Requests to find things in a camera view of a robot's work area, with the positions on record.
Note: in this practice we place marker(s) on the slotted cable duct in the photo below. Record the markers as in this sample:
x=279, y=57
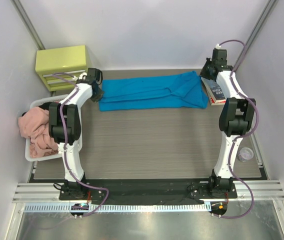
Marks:
x=86, y=208

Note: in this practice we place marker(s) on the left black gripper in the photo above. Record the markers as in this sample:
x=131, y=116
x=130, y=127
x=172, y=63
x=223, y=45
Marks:
x=97, y=94

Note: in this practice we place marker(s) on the yellow green drawer cabinet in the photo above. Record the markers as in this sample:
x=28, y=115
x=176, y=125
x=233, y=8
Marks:
x=71, y=61

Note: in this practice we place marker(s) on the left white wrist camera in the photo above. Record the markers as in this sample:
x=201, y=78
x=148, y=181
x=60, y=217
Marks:
x=81, y=77

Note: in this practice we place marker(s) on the blue t shirt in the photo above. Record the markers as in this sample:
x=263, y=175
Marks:
x=171, y=91

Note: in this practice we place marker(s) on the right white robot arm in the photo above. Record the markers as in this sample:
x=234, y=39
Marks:
x=235, y=122

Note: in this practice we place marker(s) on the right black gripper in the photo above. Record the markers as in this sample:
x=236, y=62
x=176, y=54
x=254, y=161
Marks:
x=205, y=72

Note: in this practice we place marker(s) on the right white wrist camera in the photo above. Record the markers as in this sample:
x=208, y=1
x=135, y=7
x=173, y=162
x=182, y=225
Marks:
x=217, y=46

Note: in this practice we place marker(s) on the pink garment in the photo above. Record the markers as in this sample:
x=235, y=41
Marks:
x=36, y=129

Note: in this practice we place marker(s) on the blue paperback book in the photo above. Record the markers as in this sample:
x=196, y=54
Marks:
x=213, y=89

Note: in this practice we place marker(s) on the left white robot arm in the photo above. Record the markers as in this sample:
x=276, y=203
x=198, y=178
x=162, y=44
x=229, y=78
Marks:
x=65, y=127

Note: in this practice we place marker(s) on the aluminium frame rail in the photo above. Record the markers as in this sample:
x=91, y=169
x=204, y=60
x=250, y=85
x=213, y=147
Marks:
x=263, y=190

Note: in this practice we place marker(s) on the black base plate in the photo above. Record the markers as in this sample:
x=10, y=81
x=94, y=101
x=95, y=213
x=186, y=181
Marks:
x=129, y=191

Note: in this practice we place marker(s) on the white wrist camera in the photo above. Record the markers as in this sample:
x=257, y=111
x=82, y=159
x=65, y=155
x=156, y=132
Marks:
x=81, y=77
x=217, y=46

